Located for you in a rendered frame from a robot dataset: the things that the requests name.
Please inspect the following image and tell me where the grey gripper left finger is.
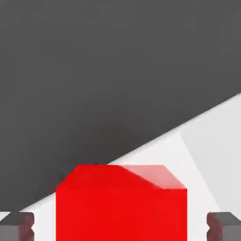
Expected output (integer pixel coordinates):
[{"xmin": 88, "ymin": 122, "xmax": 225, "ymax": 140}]
[{"xmin": 0, "ymin": 211, "xmax": 35, "ymax": 241}]

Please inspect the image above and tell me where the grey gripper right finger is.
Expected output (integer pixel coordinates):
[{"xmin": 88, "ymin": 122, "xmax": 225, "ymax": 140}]
[{"xmin": 206, "ymin": 211, "xmax": 241, "ymax": 241}]

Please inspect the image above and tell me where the small red cube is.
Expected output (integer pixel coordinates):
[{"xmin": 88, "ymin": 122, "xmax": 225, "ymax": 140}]
[{"xmin": 56, "ymin": 164, "xmax": 188, "ymax": 241}]

